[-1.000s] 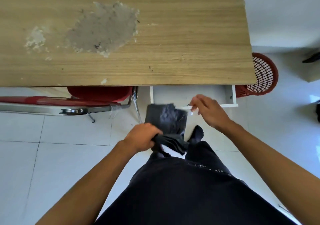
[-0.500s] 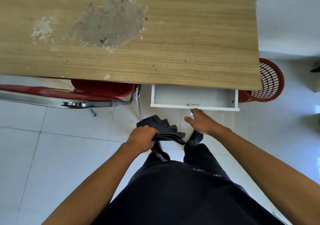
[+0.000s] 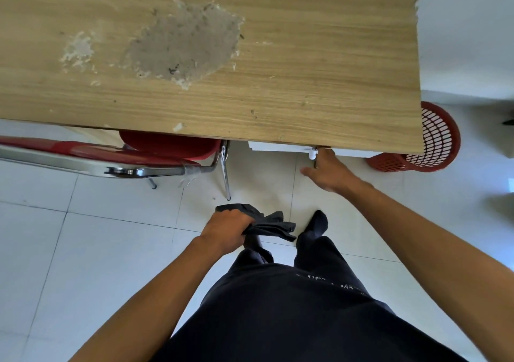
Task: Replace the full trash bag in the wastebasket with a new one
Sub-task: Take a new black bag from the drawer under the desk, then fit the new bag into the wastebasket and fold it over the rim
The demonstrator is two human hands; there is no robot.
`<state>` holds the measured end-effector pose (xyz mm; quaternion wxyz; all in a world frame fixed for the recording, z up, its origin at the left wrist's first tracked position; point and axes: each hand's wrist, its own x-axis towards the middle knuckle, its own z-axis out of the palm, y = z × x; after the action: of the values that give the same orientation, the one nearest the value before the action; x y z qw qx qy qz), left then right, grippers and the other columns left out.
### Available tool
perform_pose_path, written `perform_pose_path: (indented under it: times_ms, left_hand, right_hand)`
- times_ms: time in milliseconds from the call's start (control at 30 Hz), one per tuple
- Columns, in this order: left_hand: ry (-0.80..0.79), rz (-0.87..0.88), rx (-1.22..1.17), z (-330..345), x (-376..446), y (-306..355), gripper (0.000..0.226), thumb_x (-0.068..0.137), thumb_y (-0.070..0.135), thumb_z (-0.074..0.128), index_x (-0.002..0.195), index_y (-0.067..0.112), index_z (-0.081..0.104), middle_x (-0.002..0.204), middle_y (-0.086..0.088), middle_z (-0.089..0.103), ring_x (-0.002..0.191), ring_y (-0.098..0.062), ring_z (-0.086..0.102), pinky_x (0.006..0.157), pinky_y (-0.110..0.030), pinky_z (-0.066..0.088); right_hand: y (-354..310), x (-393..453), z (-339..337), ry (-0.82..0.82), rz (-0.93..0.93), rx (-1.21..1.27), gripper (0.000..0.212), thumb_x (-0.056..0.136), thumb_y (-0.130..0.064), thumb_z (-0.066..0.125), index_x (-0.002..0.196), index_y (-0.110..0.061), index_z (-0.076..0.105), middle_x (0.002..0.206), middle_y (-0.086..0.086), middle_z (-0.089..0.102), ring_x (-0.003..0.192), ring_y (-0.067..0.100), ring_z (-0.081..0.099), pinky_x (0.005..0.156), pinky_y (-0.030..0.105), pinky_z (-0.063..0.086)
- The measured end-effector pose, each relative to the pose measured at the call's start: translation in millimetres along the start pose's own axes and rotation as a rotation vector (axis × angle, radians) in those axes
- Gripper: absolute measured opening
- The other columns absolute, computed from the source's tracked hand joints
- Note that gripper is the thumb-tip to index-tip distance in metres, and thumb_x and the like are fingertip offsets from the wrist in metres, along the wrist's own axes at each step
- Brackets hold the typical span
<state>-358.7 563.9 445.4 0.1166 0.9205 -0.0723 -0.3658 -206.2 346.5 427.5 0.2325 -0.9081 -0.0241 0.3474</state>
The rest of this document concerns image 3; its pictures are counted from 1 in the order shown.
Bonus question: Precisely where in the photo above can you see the light wooden desk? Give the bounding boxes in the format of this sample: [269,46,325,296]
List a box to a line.
[0,0,426,156]

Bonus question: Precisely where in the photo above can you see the person's black trousers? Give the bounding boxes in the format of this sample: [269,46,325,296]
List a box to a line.
[243,209,346,270]

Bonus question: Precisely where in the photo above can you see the red plastic mesh bin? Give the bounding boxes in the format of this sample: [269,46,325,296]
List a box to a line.
[365,101,462,173]

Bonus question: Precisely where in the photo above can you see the person's dark printed shirt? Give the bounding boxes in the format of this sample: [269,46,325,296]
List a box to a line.
[152,249,468,362]

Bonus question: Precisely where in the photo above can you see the person's right hand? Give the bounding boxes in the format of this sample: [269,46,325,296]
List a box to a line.
[300,148,363,197]

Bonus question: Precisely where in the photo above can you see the red chair with metal frame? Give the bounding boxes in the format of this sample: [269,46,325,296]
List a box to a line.
[0,129,233,201]

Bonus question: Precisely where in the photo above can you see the person's left forearm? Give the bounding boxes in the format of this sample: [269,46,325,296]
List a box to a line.
[70,235,241,362]

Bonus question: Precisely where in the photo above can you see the person's right forearm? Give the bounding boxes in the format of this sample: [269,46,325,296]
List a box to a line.
[345,180,514,362]

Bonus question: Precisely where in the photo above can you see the black plastic trash bag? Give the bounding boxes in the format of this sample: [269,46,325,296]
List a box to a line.
[215,203,297,243]

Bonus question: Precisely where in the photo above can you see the white desk drawer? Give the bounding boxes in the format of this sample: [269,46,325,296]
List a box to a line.
[247,140,380,162]

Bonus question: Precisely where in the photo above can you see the person's left hand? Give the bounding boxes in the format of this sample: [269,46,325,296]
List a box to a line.
[199,209,256,256]

